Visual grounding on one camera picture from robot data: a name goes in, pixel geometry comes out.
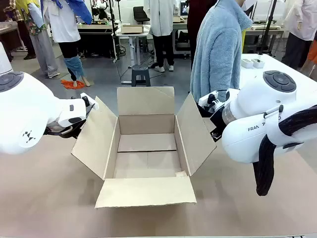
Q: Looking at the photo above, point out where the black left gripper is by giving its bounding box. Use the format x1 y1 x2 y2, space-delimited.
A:
43 119 87 139

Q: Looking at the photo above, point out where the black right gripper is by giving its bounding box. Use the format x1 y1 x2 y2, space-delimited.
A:
210 105 226 142

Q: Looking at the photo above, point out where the brown cardboard box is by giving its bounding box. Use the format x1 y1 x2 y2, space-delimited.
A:
71 86 217 209

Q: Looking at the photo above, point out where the orange cloth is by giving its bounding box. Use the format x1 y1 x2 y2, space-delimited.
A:
61 79 85 90

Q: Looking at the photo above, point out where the person in blue fleece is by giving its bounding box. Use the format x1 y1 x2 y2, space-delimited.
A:
190 0 253 104

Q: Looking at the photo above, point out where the grey step stool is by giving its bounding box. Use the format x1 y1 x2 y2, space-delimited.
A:
131 65 151 87

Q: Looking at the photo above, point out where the mannequin with floral shirt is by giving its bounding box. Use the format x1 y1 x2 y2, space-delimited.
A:
4 0 61 79

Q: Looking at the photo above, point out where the white ribbed cylinder stand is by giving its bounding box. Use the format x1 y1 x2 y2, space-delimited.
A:
0 41 13 74

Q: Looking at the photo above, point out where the black tripod stand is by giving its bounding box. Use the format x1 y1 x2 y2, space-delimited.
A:
257 0 278 57

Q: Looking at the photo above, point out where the white standing desk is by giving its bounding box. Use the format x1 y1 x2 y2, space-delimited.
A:
115 23 152 84

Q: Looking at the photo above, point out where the mannequin with white shirt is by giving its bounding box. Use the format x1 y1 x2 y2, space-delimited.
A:
41 0 94 87

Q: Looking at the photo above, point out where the person in white coat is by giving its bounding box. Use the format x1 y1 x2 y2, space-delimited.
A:
145 0 178 73

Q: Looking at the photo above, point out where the flat cardboard tray box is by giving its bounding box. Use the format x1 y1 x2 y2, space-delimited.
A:
120 24 144 34

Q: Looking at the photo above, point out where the person in pale shirt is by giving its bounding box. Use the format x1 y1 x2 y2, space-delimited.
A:
281 0 317 70

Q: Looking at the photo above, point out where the black office chair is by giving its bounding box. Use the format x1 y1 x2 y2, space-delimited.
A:
133 6 151 24

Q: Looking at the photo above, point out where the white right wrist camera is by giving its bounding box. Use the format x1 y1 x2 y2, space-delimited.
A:
198 90 230 110

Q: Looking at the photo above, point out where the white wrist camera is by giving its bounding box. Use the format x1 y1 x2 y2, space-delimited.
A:
198 90 230 110
79 92 100 117

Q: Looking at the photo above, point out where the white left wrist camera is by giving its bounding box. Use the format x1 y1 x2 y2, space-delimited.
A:
79 92 100 117

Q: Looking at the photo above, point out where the black braided cable sleeve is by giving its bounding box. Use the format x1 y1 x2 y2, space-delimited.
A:
252 105 317 196

